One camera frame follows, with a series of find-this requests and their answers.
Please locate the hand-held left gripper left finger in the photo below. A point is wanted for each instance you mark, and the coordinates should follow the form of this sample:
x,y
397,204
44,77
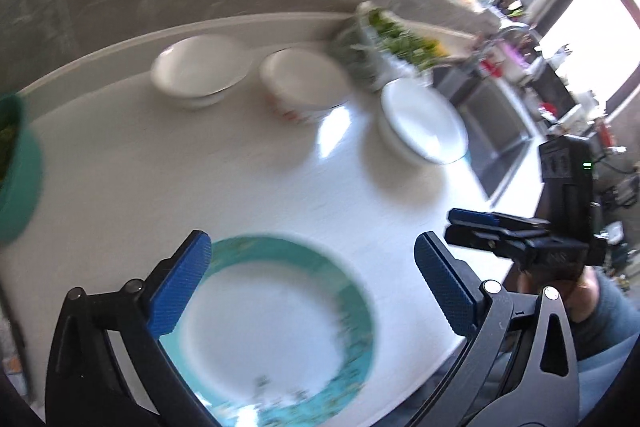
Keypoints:
x,y
180,287

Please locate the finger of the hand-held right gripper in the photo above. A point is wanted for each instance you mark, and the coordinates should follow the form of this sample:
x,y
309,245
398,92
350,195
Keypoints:
x,y
475,217
470,238

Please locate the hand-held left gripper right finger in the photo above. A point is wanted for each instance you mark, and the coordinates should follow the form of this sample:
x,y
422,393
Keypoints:
x,y
445,287

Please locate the deep teal floral plate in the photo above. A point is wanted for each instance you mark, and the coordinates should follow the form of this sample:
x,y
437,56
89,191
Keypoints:
x,y
270,332

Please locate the large white bowl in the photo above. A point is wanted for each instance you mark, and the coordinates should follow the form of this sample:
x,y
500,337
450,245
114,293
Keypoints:
x,y
420,122

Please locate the white bowl with red flowers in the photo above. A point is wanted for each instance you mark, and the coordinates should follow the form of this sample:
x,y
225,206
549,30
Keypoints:
x,y
305,79

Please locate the plain white bowl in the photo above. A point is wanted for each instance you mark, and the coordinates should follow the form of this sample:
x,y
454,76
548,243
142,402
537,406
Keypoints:
x,y
195,67

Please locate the person's right forearm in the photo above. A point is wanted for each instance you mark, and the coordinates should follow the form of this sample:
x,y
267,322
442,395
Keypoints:
x,y
610,337

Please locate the person's right hand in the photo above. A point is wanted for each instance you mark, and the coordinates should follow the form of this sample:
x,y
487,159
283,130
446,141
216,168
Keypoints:
x,y
585,298

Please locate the stainless steel sink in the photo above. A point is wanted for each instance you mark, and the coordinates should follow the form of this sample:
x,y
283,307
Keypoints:
x,y
495,142

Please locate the green plastic basin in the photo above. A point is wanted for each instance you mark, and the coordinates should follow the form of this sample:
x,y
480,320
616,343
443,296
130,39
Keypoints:
x,y
25,192

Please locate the chrome faucet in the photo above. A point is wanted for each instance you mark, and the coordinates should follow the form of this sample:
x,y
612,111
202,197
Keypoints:
x,y
510,32

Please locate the bagged leafy greens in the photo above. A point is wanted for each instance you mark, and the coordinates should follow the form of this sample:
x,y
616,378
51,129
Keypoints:
x,y
405,39

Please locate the clear plastic bag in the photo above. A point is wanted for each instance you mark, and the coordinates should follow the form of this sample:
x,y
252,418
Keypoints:
x,y
357,57

